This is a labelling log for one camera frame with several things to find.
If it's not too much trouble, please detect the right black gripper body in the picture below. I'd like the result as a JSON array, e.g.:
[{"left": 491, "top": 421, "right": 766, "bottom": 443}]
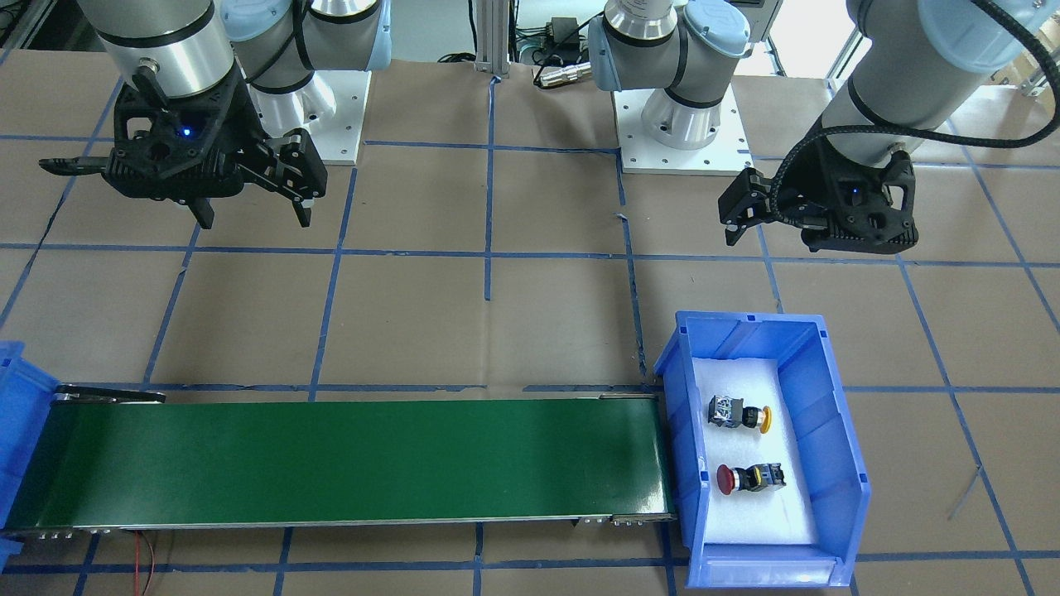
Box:
[{"left": 109, "top": 65, "right": 268, "bottom": 199}]

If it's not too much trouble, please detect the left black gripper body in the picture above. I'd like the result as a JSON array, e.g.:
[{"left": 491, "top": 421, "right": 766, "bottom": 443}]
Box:
[{"left": 776, "top": 139, "right": 919, "bottom": 255}]

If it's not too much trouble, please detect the yellow mushroom push button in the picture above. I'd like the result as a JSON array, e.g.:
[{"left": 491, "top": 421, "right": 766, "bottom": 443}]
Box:
[{"left": 707, "top": 395, "right": 773, "bottom": 434}]

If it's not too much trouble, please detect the red mushroom push button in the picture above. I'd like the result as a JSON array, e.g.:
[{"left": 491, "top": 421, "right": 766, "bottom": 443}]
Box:
[{"left": 716, "top": 463, "right": 787, "bottom": 495}]

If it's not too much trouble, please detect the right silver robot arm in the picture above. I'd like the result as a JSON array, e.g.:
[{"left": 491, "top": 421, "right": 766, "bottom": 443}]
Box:
[{"left": 39, "top": 1, "right": 393, "bottom": 229}]

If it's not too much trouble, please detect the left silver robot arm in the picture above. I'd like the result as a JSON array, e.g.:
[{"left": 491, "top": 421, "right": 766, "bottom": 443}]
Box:
[{"left": 718, "top": 1, "right": 1058, "bottom": 255}]

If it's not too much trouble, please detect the silver metal connector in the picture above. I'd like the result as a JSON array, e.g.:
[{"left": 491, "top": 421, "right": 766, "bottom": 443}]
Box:
[{"left": 534, "top": 63, "right": 593, "bottom": 89}]

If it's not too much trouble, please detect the blue bin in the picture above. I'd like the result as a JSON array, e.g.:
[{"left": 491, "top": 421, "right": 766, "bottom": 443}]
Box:
[
  {"left": 654, "top": 310, "right": 871, "bottom": 589},
  {"left": 1, "top": 340, "right": 61, "bottom": 524}
]

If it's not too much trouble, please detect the black power adapter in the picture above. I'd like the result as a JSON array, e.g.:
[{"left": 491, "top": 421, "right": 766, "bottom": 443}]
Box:
[{"left": 545, "top": 17, "right": 580, "bottom": 50}]

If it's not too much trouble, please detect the green conveyor belt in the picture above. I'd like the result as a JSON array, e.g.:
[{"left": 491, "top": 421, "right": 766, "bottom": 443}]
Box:
[{"left": 2, "top": 397, "right": 677, "bottom": 533}]

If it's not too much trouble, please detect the white foam pad bin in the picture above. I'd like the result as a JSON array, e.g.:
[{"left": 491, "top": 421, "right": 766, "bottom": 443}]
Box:
[{"left": 692, "top": 358, "right": 818, "bottom": 546}]

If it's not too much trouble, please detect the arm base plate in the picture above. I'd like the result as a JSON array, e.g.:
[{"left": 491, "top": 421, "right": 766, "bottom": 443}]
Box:
[
  {"left": 612, "top": 86, "right": 753, "bottom": 176},
  {"left": 250, "top": 70, "right": 373, "bottom": 166}
]

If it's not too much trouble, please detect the aluminium profile post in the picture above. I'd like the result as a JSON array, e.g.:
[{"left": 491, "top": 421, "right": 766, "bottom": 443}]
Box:
[{"left": 472, "top": 0, "right": 513, "bottom": 78}]

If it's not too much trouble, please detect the red black wire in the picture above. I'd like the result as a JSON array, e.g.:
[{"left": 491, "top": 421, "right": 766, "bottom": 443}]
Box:
[{"left": 133, "top": 531, "right": 157, "bottom": 596}]

